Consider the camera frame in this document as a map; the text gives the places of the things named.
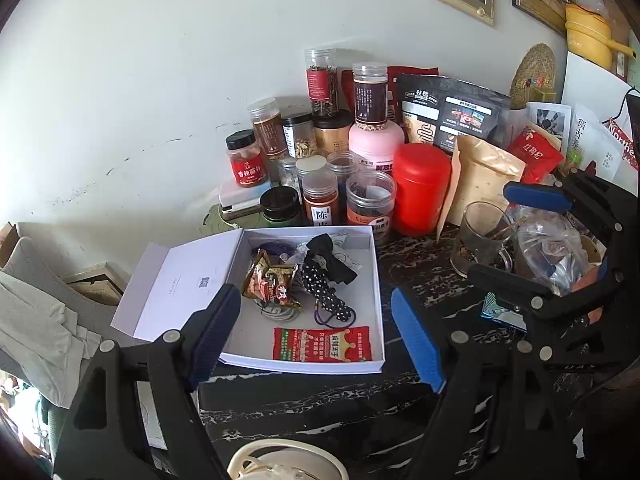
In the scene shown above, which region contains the white usb cable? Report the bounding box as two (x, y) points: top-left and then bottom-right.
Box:
(259, 278), (305, 324)

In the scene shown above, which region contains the nutritious cereal packet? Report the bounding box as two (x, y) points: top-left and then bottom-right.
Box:
(241, 250), (300, 309)

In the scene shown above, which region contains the lavender drawstring pouch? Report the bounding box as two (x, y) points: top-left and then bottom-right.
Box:
(258, 240), (296, 264)

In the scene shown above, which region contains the red snack packet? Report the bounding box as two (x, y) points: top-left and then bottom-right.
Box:
(272, 327), (372, 364)

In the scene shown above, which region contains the black polka dot scrunchie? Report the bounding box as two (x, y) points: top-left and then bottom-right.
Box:
(300, 259), (357, 330)

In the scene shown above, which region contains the black cloth item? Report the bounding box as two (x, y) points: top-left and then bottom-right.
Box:
(302, 234), (358, 286)

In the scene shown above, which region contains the white printed pastry packet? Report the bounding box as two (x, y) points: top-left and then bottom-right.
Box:
(296, 234), (362, 273)

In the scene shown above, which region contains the blue white medicine box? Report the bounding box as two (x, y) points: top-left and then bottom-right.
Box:
(480, 292), (527, 333)

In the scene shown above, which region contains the red goji packet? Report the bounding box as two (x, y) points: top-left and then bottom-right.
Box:
(508, 126), (564, 184)

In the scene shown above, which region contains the clear plastic bag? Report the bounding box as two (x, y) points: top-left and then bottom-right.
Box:
(508, 205), (602, 296)

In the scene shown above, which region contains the glass mug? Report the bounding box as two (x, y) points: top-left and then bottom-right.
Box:
(450, 200), (516, 278)

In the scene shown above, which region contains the kraft paper pouch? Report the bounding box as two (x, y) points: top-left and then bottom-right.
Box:
(436, 134), (525, 240)

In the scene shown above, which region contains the white open gift box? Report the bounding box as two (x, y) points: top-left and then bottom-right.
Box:
(112, 226), (385, 376)

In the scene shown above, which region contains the white power bank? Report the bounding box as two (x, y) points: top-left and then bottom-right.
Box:
(219, 180), (271, 221)

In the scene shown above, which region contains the woven straw trivet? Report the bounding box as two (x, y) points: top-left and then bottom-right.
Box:
(510, 44), (555, 110)

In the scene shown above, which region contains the white paper shopping bag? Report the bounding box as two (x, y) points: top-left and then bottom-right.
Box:
(560, 50), (640, 187)

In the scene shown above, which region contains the red canister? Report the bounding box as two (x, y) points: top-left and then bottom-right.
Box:
(392, 143), (451, 237)

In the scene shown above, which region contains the black lid dark jar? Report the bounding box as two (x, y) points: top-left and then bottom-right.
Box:
(260, 186), (302, 228)

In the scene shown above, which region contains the black coffee pouch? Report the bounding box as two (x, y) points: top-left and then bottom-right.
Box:
(397, 74), (511, 153)

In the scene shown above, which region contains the cream electric kettle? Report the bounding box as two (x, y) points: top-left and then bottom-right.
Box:
(227, 439), (349, 480)

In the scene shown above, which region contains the red label sauce jar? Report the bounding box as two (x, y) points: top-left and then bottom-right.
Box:
(226, 129), (268, 188)

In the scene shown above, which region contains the chenpi spice jar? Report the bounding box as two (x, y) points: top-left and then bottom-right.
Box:
(302, 168), (340, 226)

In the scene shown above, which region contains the orange label clear jar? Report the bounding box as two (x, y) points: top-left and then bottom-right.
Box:
(345, 170), (397, 246)

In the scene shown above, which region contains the yellow pot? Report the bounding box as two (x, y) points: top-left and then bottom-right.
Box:
(565, 3), (637, 70)

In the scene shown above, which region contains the grey clothes pile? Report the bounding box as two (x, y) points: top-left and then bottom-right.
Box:
(1, 237), (117, 408)

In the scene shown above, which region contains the pink jar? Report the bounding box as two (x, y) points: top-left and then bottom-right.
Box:
(348, 122), (405, 174)

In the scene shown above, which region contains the seed jar black lid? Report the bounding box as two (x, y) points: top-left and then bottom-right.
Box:
(282, 113), (317, 159)

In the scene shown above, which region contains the brown powder jar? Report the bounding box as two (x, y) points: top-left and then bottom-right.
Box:
(248, 98), (288, 160)

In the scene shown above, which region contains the tall dark label jar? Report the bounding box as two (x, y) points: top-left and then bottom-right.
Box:
(352, 62), (388, 126)

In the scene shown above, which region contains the gold jar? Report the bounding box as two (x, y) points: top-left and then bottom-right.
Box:
(314, 110), (354, 154)

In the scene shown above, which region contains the tall red label jar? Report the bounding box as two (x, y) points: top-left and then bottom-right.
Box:
(305, 48), (340, 118)

